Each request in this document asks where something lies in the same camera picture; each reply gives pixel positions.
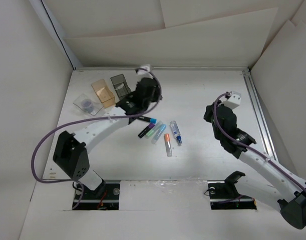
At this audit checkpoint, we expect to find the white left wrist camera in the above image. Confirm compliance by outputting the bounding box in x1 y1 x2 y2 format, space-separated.
135 64 151 76

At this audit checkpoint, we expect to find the green clear-cap highlighter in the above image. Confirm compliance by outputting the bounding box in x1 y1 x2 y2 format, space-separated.
145 121 163 138

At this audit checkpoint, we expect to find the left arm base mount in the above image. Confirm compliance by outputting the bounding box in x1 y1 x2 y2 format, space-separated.
72 181 121 211

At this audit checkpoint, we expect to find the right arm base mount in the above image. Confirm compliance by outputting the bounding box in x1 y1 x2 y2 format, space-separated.
204 171 257 210

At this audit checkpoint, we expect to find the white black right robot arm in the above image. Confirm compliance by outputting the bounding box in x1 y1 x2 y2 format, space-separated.
203 102 306 230

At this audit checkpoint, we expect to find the grey translucent container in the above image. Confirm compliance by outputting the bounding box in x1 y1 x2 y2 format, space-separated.
110 74 131 100

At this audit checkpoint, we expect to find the black marker blue cap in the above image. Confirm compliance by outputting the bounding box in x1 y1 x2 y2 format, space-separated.
138 116 157 124

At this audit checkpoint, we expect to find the aluminium rail edge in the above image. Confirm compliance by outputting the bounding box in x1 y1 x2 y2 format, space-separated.
76 66 249 72
242 68 278 162

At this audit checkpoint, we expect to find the orange translucent container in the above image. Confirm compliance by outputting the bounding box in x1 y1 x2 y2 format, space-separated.
91 79 116 108

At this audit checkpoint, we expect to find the black marker purple cap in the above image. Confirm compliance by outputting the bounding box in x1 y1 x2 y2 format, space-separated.
138 123 155 139

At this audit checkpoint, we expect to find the light blue highlighter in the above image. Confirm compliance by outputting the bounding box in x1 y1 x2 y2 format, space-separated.
151 124 166 144

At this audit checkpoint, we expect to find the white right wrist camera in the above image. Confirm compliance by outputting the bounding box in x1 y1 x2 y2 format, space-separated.
222 91 241 109

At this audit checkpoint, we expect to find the aluminium rail back edge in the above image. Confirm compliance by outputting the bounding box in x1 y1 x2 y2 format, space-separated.
76 66 249 72

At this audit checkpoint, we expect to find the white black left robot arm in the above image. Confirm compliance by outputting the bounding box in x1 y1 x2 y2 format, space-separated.
53 77 161 198

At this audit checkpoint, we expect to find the clear translucent container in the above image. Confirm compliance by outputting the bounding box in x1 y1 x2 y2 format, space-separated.
73 94 103 116

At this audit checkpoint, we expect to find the orange highlighter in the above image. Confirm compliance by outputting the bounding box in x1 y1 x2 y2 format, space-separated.
164 133 172 157

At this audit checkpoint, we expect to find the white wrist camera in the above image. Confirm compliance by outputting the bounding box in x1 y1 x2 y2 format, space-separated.
222 91 241 109
135 64 151 76

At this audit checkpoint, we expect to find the clear bottle blue nozzle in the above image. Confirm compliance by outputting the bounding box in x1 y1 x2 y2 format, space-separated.
170 120 182 145

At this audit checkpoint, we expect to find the aluminium rail right edge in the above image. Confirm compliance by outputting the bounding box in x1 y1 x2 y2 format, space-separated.
242 68 278 162

